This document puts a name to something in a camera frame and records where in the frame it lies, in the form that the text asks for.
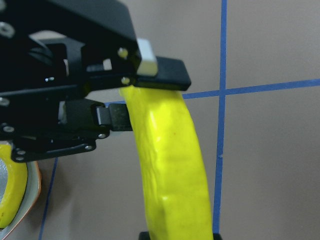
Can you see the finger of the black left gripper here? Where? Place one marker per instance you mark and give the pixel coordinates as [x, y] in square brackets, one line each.
[155, 72]

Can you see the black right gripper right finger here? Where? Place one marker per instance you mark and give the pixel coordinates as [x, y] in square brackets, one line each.
[217, 236]

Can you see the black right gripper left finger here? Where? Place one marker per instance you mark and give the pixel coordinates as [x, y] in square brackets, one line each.
[144, 235]

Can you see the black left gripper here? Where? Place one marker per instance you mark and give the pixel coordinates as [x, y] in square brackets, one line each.
[53, 53]

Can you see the yellow plastic banana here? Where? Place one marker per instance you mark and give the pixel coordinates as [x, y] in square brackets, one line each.
[17, 177]
[174, 180]

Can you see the grey square plate orange rim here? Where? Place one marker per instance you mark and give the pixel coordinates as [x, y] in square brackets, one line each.
[32, 192]

